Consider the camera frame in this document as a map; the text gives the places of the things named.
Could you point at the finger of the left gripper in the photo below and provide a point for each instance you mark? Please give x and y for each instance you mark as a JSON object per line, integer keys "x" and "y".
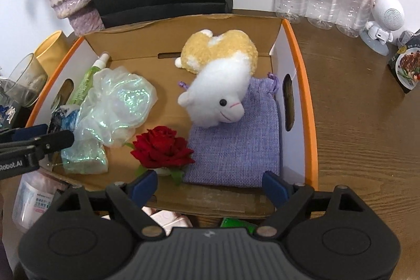
{"x": 22, "y": 149}

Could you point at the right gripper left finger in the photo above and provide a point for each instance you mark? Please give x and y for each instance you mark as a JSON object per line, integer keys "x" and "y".
{"x": 126, "y": 202}

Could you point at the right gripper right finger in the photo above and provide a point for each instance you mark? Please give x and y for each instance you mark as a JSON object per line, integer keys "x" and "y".
{"x": 291, "y": 203}

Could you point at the red artificial rose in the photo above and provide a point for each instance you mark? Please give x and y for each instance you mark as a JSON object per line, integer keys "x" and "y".
{"x": 161, "y": 150}

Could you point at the purple drawstring pouch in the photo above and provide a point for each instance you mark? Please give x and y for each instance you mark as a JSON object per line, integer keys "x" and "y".
{"x": 239, "y": 154}

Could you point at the iridescent plastic bag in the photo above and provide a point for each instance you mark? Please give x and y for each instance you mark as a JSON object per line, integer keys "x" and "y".
{"x": 118, "y": 102}

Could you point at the white pink label jar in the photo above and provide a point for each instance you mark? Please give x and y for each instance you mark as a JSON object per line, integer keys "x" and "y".
{"x": 34, "y": 196}

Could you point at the clear glass cup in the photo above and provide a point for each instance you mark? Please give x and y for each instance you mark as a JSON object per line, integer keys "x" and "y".
{"x": 26, "y": 81}

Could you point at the yellow ceramic mug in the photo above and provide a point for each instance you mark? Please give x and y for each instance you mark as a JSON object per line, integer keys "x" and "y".
{"x": 52, "y": 50}

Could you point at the green spray bottle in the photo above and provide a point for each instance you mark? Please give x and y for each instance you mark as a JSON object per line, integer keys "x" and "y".
{"x": 87, "y": 82}

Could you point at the orange cardboard storage box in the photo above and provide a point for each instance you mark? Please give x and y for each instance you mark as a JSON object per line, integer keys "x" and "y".
{"x": 150, "y": 50}

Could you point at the white yellow plush toy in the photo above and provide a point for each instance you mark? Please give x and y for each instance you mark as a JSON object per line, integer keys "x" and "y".
{"x": 223, "y": 66}

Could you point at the white robot figurine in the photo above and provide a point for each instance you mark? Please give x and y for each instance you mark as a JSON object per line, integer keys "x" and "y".
{"x": 388, "y": 17}

